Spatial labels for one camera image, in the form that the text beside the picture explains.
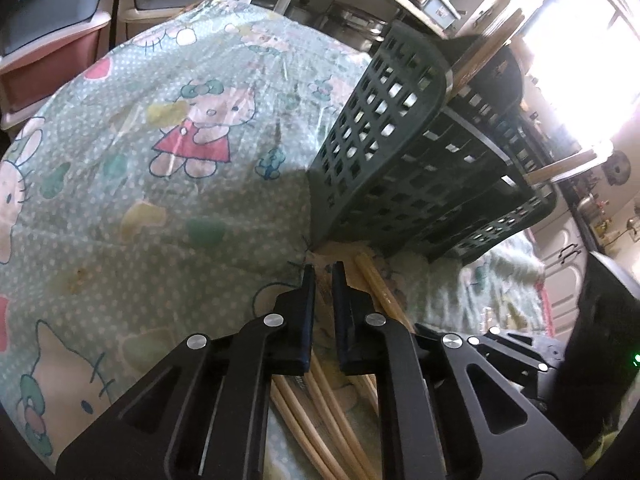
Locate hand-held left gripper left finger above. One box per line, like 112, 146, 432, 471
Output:
55, 264, 317, 480

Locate white kitchen cabinets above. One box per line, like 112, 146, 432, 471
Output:
530, 207, 588, 323

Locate small round fan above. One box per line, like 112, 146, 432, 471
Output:
606, 152, 634, 187

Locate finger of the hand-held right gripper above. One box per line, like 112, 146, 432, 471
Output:
415, 324, 568, 406

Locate green plastic basket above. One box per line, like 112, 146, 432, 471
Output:
307, 20, 558, 266

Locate bundle of wooden chopsticks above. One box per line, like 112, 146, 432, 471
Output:
270, 250, 418, 480

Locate light blue box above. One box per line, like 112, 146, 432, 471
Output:
424, 0, 458, 32

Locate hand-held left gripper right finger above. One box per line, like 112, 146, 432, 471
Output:
332, 261, 586, 480

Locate stacked steel pots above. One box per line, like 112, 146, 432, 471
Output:
320, 2, 387, 37

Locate cartoon printed tablecloth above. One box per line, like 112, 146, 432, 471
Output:
0, 0, 556, 480

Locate kitchen window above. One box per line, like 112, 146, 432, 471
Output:
520, 0, 640, 153

